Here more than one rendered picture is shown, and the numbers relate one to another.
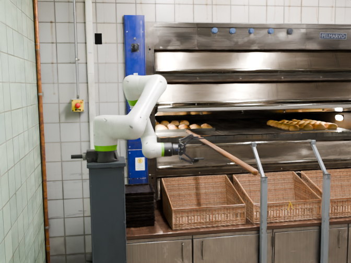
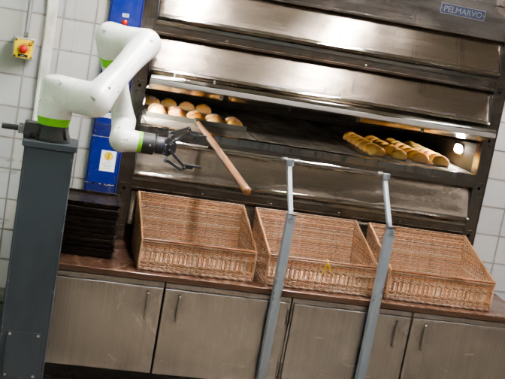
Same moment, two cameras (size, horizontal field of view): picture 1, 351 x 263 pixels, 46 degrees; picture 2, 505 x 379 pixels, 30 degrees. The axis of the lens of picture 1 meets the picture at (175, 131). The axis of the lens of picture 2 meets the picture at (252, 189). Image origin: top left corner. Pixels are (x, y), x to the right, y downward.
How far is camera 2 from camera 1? 140 cm
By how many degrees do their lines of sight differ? 4
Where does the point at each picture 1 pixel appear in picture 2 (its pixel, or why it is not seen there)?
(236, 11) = not seen: outside the picture
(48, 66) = not seen: outside the picture
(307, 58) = (414, 40)
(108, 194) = (45, 187)
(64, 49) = not seen: outside the picture
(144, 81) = (128, 36)
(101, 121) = (53, 83)
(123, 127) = (82, 98)
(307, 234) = (345, 316)
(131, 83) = (108, 34)
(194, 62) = (225, 13)
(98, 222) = (25, 223)
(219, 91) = (258, 67)
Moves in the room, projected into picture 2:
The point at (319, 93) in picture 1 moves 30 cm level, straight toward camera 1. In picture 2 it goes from (423, 101) to (413, 102)
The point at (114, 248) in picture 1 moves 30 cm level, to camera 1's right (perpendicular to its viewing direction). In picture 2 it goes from (40, 265) to (118, 277)
